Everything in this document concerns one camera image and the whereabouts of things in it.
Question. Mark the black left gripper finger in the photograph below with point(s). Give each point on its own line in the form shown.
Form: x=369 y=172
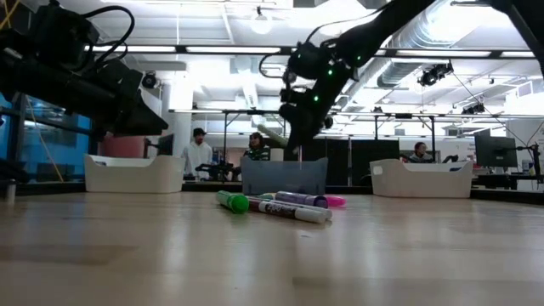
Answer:
x=144 y=121

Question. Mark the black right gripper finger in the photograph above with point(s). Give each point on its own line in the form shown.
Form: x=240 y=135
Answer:
x=299 y=138

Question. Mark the purple highlighter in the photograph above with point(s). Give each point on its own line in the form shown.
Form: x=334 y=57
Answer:
x=299 y=198

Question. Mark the pink highlighter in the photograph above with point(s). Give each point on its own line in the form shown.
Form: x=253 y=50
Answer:
x=338 y=201

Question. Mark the white red-labelled marker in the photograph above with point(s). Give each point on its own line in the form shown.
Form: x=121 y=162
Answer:
x=289 y=211

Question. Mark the green marker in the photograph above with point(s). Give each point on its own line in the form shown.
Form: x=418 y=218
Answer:
x=234 y=202

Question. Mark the white plastic bin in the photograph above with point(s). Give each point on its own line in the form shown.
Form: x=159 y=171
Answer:
x=421 y=180
x=134 y=174

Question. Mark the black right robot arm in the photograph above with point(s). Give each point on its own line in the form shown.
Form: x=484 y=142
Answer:
x=425 y=17

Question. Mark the black desktop robot arm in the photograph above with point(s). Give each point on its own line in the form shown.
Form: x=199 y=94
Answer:
x=217 y=169

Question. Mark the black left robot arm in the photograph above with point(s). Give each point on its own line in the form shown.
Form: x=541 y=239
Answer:
x=51 y=85

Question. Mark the black round ceiling speaker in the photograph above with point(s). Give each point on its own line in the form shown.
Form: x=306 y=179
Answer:
x=149 y=81
x=290 y=77

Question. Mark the white cylinder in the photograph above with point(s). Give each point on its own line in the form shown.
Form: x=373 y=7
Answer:
x=276 y=154

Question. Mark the black computer monitor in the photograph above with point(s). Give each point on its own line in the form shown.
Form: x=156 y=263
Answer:
x=166 y=145
x=495 y=151

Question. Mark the grey plastic bin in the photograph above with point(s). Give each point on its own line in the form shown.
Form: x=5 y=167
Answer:
x=282 y=176

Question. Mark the person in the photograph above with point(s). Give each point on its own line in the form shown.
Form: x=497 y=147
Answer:
x=257 y=149
x=197 y=155
x=421 y=154

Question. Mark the black partition screens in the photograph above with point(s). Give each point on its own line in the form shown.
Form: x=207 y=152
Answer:
x=365 y=159

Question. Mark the round ceiling lamp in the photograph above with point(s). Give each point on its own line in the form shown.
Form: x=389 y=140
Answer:
x=260 y=22

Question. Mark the black overhead rig bar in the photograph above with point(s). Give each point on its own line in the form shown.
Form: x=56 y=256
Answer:
x=234 y=49

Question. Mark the silver ventilation duct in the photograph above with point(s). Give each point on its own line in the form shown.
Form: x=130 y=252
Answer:
x=408 y=55

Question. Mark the black hanging camera cluster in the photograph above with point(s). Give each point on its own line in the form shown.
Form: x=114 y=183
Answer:
x=435 y=74

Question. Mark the small silver post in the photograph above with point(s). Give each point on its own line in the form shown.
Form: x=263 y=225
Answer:
x=10 y=191

